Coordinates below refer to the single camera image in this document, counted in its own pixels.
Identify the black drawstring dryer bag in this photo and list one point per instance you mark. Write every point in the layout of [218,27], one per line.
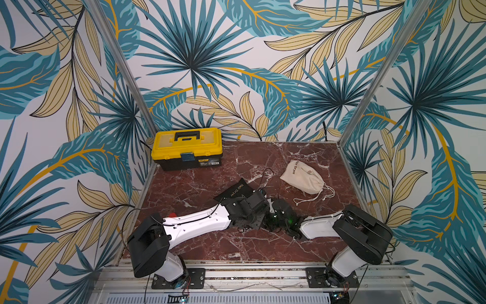
[238,191]

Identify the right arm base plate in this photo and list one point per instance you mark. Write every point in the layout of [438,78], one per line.
[325,277]

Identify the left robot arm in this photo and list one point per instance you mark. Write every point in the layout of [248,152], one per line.
[150,243]

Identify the yellow black toolbox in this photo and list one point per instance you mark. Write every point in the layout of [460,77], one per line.
[188,149]

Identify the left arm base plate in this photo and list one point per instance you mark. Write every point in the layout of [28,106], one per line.
[192,279]

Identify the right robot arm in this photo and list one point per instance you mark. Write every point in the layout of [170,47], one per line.
[366,238]

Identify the beige drawstring dryer bag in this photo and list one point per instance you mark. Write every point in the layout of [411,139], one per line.
[306,179]

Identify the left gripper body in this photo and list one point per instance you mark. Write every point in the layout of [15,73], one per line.
[255,221]

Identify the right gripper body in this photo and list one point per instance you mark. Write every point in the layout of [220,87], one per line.
[280,215]

